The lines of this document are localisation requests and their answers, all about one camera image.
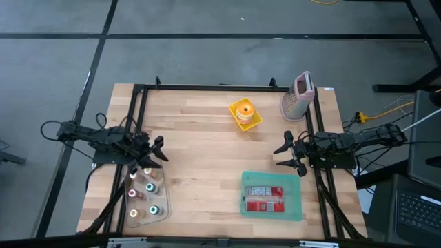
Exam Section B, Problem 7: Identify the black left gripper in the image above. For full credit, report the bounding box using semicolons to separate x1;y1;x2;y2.
116;132;170;169

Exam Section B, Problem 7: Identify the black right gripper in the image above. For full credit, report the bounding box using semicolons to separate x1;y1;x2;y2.
273;130;316;169

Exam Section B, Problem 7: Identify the red printed package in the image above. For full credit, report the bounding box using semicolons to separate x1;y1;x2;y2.
243;185;285;213

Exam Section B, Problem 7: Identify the orange toy donut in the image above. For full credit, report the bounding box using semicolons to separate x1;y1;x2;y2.
236;101;256;121

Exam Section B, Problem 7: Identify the yellow plastic basket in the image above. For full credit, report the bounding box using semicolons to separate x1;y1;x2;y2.
228;98;265;133

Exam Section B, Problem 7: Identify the pink metal box grater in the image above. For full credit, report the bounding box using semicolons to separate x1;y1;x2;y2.
279;70;316;122

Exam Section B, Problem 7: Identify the clear plastic container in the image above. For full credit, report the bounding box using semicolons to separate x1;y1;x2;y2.
125;158;172;228

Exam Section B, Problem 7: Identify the black desk leg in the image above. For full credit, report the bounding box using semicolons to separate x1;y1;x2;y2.
373;0;441;93

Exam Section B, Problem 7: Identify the grey computer case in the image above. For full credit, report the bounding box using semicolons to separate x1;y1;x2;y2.
407;89;441;191

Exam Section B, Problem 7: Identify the dark grey laptop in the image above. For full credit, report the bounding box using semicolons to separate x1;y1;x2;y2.
365;173;441;248

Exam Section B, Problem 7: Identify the black crossbar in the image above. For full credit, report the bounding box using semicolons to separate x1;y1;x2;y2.
0;232;441;248

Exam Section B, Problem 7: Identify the grey chair base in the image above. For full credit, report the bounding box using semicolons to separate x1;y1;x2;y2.
0;139;28;166

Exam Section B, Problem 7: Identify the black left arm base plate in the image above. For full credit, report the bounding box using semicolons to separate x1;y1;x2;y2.
88;136;143;165

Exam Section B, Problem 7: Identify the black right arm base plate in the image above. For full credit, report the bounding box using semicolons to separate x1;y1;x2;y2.
307;141;358;169

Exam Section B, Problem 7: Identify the yellow extension cable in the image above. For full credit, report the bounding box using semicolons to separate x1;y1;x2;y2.
356;88;441;124

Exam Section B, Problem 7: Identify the black aluminium table frame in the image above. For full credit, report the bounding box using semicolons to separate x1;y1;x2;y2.
77;76;368;242

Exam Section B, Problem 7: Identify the silver metal bracket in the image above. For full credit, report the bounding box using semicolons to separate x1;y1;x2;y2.
106;236;147;248
298;240;340;248

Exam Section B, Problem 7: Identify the white floor cable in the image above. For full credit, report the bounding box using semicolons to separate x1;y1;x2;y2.
401;108;441;134

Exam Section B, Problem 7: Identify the black floor cable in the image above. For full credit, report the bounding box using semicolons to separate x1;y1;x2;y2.
354;139;441;158

